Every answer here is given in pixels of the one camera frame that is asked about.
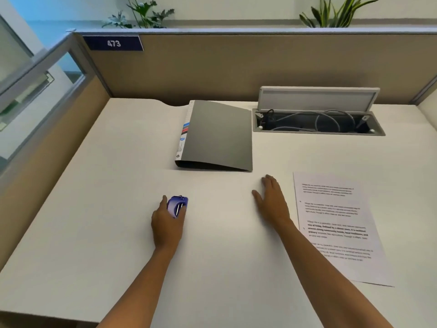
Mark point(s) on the glass-topped side partition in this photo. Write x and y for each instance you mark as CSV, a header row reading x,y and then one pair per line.
x,y
37,109

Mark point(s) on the broad-leaf green plant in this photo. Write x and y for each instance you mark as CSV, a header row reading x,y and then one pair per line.
x,y
145,15

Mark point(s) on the printed white paper sheet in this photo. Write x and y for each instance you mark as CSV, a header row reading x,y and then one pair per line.
x,y
341,228

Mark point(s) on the beige side partition panel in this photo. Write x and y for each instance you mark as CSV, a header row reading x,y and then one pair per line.
x,y
426,102

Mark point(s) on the person's left thumb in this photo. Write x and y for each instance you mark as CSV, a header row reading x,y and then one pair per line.
x,y
183,215

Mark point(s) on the blue number plate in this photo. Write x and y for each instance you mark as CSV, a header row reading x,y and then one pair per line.
x,y
113,43

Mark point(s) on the small purple stapler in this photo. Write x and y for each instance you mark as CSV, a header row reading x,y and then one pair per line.
x,y
177,205

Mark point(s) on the person's right forearm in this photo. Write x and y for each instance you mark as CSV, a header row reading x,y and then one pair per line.
x,y
327,280

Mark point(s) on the person's left forearm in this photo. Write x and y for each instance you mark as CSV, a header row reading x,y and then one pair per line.
x,y
143,290

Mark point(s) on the beige cubicle partition panel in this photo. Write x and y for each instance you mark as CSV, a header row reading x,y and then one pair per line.
x,y
222,68

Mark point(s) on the person's right thumb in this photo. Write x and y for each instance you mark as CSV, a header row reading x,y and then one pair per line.
x,y
257,198

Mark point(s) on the person's left hand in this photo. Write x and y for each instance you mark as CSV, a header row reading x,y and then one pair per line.
x,y
166,228

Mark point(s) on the long-leaf green plant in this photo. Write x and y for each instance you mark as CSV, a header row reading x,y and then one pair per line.
x,y
336,11

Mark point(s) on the person's right hand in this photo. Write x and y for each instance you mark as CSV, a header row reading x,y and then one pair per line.
x,y
275,208

